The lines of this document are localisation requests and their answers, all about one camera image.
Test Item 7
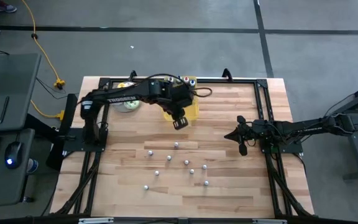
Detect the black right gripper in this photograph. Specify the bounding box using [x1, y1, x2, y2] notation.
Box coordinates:
[224, 115, 266, 157]

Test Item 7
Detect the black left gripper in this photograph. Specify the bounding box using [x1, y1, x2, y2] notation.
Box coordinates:
[163, 83, 196, 131]

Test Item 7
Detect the yellow translucent plastic bin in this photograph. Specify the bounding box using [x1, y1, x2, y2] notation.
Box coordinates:
[162, 75, 200, 123]

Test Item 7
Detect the green toy donut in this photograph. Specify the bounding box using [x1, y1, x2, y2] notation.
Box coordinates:
[124, 100, 141, 110]

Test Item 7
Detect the round clear plate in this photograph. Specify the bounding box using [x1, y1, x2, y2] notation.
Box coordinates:
[109, 81, 143, 113]

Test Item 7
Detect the black metal stand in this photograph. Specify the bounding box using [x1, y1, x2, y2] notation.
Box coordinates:
[323, 79, 358, 181]

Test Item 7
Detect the black computer mouse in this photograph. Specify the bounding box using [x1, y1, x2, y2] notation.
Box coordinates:
[4, 141, 24, 170]

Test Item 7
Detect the grey desk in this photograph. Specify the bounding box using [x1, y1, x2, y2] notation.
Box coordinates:
[0, 53, 42, 208]

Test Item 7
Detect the black pen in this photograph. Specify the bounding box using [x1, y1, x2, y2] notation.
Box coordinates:
[0, 95, 11, 124]

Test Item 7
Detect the black aluminium table frame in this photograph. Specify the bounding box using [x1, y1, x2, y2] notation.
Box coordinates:
[50, 77, 316, 218]

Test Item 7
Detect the silver metal bracket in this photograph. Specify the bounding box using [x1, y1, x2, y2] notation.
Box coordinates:
[252, 218, 288, 224]
[78, 217, 114, 224]

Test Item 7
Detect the black upright post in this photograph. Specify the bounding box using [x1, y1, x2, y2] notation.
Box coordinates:
[46, 92, 79, 171]

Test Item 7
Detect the yellow extension cord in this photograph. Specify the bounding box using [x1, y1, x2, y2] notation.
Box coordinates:
[21, 0, 67, 121]

